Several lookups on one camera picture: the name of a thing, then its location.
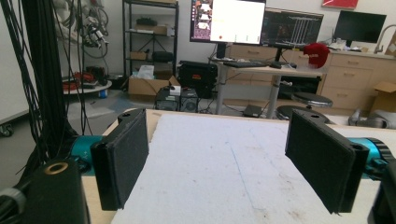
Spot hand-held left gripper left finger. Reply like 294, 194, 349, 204
90, 107, 150, 212

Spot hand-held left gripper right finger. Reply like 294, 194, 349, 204
284, 109, 370, 216

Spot teal metal cylinder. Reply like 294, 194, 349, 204
68, 134, 105, 166
347, 137, 395, 180

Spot black round stool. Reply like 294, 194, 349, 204
290, 91, 333, 109
275, 105, 332, 124

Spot grey machine part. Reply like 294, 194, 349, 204
347, 108, 396, 130

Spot black device housing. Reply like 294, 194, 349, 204
367, 161, 396, 224

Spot open cardboard box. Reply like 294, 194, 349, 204
127, 75, 181, 97

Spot black computer boxes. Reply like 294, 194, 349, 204
154, 86, 200, 113

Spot round white table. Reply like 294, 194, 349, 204
62, 78, 113, 96

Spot wooden drawer cabinet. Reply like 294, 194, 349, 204
319, 50, 396, 112

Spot small cardboard box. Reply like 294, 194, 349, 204
371, 81, 396, 114

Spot white foam mat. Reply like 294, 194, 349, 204
110, 113, 396, 224

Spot white standing desk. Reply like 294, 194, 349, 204
209, 57, 326, 119

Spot red cloth object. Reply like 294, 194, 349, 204
303, 42, 331, 69

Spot black hard case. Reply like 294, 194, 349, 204
177, 60, 219, 99

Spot black keyboard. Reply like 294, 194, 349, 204
223, 60, 269, 69

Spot black metal shelf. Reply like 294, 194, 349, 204
121, 0, 180, 79

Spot wide dark computer monitor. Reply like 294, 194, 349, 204
261, 7, 325, 49

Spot metal faucet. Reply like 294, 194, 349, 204
374, 23, 396, 55

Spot white board on casters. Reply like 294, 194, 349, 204
0, 0, 35, 138

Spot switched-off black monitor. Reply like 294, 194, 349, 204
333, 9, 388, 48

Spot bright computer monitor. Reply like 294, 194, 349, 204
190, 0, 267, 46

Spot black cylinder with brass ring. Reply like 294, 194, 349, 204
18, 159, 92, 224

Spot bundle of black cables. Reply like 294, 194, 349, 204
0, 0, 92, 188

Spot red wall picture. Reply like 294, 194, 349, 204
321, 0, 360, 10

